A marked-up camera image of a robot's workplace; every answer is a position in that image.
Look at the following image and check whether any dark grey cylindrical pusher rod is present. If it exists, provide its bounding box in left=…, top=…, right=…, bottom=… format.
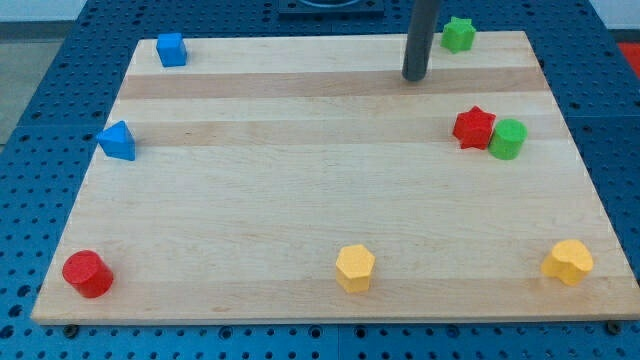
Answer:
left=402, top=0, right=442, bottom=82

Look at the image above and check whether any green star block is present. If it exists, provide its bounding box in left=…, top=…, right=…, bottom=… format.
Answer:
left=440, top=16, right=476, bottom=53

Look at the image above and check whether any red star block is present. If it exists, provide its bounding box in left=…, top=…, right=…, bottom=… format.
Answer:
left=452, top=106, right=496, bottom=150

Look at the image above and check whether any green cylinder block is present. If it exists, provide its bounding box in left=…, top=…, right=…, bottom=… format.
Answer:
left=488, top=119, right=528, bottom=160

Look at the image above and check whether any wooden board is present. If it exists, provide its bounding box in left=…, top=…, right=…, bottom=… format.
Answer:
left=32, top=31, right=639, bottom=325

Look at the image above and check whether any blue cube block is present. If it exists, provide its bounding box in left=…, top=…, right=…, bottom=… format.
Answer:
left=156, top=33, right=187, bottom=67

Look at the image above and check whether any yellow hexagon block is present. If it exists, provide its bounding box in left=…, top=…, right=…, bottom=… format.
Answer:
left=335, top=244, right=376, bottom=293

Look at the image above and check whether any yellow heart block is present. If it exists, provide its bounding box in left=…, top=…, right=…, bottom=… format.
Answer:
left=540, top=239, right=594, bottom=286

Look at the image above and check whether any blue triangle block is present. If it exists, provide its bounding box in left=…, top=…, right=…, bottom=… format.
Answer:
left=97, top=121, right=136, bottom=161

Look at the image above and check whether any red cylinder block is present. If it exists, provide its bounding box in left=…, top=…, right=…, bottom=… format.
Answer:
left=62, top=250, right=114, bottom=298

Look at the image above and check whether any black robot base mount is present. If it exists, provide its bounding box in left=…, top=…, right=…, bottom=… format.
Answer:
left=276, top=0, right=385, bottom=16

